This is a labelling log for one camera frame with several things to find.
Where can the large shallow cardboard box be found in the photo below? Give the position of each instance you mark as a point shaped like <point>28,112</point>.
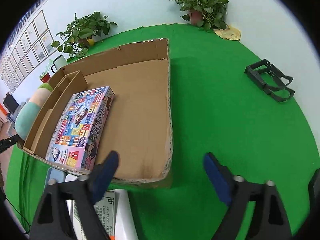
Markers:
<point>138,125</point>

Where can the white folding phone stand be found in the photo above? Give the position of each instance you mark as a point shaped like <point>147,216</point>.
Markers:
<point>53,173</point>

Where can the black flat device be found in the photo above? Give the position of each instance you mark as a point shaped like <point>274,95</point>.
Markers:
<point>313,190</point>

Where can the green tablecloth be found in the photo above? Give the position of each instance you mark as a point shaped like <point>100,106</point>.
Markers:
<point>215,108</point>

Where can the framed certificates wall group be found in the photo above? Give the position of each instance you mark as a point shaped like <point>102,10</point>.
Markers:
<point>29,45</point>

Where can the white handheld fan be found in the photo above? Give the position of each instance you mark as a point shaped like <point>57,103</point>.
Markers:
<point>124,225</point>

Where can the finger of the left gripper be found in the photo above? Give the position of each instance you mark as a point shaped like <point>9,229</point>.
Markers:
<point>7,143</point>

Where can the potted green plant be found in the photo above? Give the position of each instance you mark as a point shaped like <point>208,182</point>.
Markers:
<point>79,35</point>
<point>206,14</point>

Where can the left potted green plant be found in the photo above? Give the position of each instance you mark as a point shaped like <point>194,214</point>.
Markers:
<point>79,35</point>

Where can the pastel plush toy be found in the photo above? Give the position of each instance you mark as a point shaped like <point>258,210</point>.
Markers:
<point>30,110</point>

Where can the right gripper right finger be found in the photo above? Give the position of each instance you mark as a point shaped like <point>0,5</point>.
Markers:
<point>269,219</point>

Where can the black plastic frame holder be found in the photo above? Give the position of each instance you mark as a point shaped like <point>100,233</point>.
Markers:
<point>272,81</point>

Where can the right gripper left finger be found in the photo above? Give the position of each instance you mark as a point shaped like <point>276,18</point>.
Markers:
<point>52,219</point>

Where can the white enamel mug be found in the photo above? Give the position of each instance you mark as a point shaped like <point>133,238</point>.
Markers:
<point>58,63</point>

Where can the red paper cup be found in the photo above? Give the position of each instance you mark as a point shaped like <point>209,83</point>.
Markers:
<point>45,77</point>

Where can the colourful board game box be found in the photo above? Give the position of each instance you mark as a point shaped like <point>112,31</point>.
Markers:
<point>78,132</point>

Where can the right potted green plant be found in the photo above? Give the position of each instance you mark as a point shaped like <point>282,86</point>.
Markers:
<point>206,14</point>

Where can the black monitor on floor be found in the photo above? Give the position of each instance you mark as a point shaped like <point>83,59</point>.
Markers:
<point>10,103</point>

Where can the white green carton box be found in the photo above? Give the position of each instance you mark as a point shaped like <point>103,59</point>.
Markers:
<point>105,210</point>

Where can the cardboard divider insert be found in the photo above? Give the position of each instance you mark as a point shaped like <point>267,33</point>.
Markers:
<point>40,134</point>

